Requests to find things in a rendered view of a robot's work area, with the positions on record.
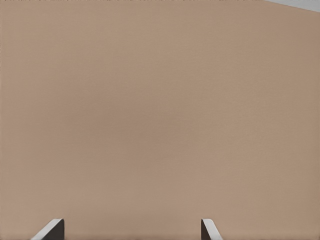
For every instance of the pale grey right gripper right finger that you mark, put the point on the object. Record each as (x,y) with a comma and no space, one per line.
(208,231)

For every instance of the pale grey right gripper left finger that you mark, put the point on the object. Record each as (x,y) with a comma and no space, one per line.
(53,231)

